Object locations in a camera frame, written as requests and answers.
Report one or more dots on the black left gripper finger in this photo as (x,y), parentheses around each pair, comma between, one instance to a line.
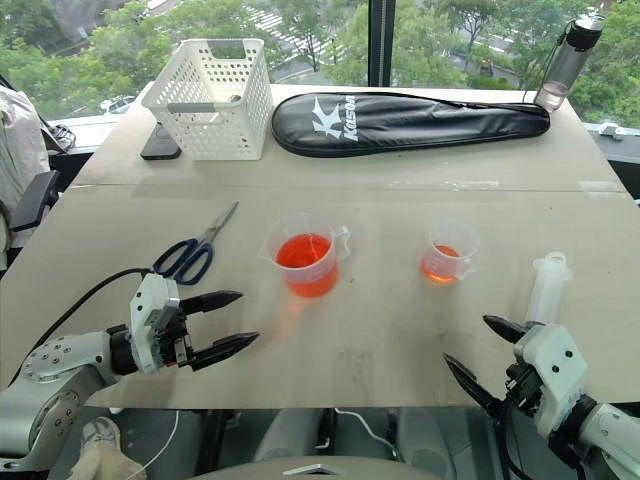
(225,346)
(210,301)

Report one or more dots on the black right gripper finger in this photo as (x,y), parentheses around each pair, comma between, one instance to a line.
(505,327)
(472,382)

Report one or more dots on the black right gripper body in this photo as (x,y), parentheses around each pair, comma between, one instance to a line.
(525,387)

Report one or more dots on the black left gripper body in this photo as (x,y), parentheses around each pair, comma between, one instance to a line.
(172,335)

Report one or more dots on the clear plastic syringe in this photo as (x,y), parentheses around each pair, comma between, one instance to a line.
(545,295)

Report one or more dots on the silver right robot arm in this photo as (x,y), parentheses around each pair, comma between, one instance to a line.
(620,430)

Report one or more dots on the small beaker orange liquid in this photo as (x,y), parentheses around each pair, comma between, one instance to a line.
(442,265)

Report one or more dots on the large beaker orange liquid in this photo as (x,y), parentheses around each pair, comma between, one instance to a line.
(307,265)

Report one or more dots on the clear water bottle black lid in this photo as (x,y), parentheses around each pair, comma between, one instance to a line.
(565,65)

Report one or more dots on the grey sneaker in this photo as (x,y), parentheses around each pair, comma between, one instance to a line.
(100,435)

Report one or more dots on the beige trouser leg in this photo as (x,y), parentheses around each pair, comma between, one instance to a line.
(107,467)

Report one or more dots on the black smartphone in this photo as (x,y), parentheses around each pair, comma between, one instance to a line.
(160,147)

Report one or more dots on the white perforated plastic basket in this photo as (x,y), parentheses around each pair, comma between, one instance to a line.
(220,135)

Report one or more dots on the black chair armrest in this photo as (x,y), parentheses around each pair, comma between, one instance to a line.
(35,197)

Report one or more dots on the dark object in basket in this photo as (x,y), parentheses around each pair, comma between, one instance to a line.
(235,100)

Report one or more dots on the white window latch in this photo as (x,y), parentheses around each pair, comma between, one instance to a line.
(611,131)

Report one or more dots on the black racket cover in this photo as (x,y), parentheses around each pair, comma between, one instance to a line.
(400,125)

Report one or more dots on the person in white clothes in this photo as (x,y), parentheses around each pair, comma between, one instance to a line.
(20,150)

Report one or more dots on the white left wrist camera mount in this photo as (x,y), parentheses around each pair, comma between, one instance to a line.
(145,310)

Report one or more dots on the dark window frame post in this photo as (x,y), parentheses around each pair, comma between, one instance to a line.
(380,40)

